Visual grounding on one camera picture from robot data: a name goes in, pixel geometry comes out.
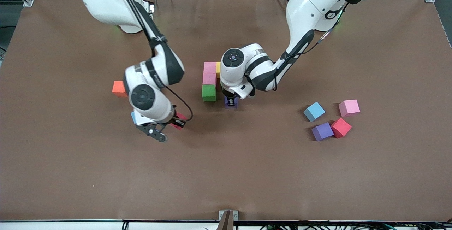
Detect red foam cube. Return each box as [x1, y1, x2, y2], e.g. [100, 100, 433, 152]
[331, 118, 352, 139]
[169, 113, 187, 130]

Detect green foam cube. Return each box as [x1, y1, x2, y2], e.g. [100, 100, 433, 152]
[202, 84, 216, 102]

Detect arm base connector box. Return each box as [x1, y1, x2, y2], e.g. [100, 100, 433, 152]
[139, 0, 156, 18]

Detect orange foam cube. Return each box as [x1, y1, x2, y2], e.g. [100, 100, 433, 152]
[112, 81, 127, 98]

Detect brown table mat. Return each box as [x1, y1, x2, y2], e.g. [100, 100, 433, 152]
[0, 0, 452, 222]

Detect metal table edge bracket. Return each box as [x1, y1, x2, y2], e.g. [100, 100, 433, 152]
[218, 210, 239, 230]

